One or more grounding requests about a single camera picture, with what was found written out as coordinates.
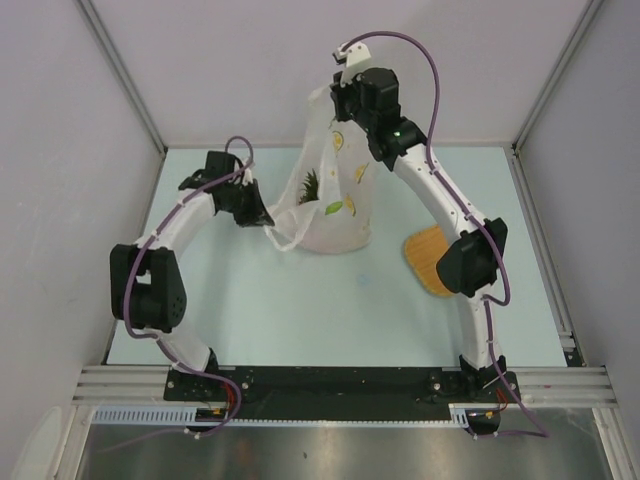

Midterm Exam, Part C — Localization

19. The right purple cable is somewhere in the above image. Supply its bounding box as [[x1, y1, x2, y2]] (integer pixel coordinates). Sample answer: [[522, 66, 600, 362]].
[[339, 30, 550, 439]]

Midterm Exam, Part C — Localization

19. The white plastic bag lemon print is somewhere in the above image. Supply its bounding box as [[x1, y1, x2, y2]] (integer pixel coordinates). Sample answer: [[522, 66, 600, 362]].
[[264, 87, 377, 254]]

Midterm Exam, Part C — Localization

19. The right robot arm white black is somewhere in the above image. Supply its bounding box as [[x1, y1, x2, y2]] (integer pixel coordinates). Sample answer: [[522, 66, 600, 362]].
[[330, 67, 508, 401]]

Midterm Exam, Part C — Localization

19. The fake pineapple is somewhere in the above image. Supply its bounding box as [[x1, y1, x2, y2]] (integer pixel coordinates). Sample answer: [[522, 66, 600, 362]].
[[298, 169, 319, 205]]

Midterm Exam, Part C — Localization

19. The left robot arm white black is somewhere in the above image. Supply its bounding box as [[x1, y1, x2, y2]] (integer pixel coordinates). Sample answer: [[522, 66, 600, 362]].
[[109, 150, 274, 400]]

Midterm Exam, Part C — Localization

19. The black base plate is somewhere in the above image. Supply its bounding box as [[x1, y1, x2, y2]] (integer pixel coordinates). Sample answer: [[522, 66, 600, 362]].
[[163, 365, 522, 422]]

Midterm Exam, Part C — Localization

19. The white slotted cable duct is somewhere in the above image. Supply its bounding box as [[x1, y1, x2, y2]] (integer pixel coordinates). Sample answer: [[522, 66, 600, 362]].
[[92, 405, 497, 428]]

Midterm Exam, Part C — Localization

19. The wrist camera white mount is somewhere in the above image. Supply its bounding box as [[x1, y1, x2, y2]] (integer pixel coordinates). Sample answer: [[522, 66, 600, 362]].
[[232, 158, 254, 185], [333, 42, 372, 85]]

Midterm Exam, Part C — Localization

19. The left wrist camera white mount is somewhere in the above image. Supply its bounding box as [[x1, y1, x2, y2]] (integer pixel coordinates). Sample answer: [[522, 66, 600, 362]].
[[232, 158, 254, 185]]

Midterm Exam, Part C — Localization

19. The right aluminium side rail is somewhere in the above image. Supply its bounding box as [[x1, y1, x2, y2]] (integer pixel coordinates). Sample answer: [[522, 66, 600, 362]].
[[507, 148, 585, 367]]

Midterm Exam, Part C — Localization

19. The aluminium corner post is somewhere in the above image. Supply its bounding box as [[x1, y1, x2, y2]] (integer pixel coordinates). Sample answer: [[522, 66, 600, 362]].
[[74, 0, 168, 159], [512, 0, 606, 151]]

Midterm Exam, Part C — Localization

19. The purple cable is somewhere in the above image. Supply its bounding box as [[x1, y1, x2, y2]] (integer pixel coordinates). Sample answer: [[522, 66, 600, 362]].
[[339, 30, 550, 439], [97, 136, 256, 454]]

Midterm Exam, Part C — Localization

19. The left aluminium corner post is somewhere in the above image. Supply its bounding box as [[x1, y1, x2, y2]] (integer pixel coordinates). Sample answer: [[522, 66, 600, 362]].
[[74, 0, 168, 159]]

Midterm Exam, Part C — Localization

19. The woven bamboo tray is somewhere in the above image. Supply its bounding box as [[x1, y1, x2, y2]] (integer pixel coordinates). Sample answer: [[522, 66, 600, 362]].
[[404, 225, 454, 298]]

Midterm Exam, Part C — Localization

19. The right aluminium corner post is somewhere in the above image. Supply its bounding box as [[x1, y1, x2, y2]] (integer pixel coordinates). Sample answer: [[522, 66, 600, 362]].
[[512, 0, 606, 151]]

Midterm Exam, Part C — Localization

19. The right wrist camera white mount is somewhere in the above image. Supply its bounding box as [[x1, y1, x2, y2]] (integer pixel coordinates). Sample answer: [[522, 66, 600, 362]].
[[333, 42, 372, 85]]

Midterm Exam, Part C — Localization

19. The aluminium front rail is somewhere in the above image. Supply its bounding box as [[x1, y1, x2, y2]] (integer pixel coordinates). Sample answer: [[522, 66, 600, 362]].
[[73, 365, 618, 408]]

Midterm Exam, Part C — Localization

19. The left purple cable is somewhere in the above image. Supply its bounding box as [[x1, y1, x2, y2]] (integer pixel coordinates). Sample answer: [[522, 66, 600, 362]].
[[97, 136, 256, 454]]

